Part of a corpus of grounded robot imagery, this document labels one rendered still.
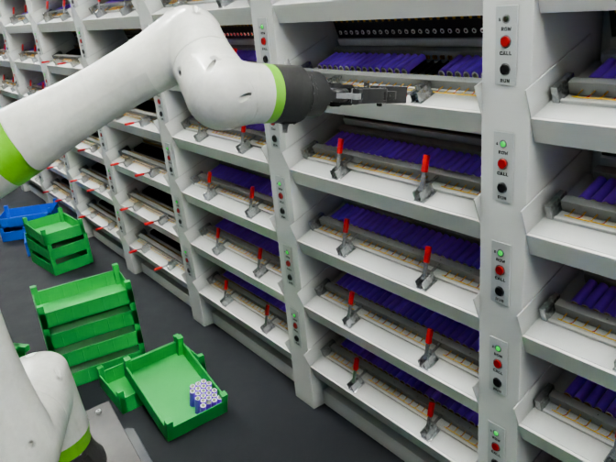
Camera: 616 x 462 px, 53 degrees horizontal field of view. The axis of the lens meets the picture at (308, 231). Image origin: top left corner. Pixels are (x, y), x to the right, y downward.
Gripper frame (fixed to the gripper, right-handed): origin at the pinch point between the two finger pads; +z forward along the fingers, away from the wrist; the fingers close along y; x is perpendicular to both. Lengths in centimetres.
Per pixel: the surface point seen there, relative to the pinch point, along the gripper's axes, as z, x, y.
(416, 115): 7.9, -3.8, 0.1
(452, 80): 10.9, 3.0, 5.5
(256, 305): 27, -77, -84
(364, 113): 8.5, -4.8, -15.4
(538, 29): 6.0, 11.3, 25.4
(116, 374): -16, -100, -104
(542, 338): 15, -41, 29
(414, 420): 23, -79, -6
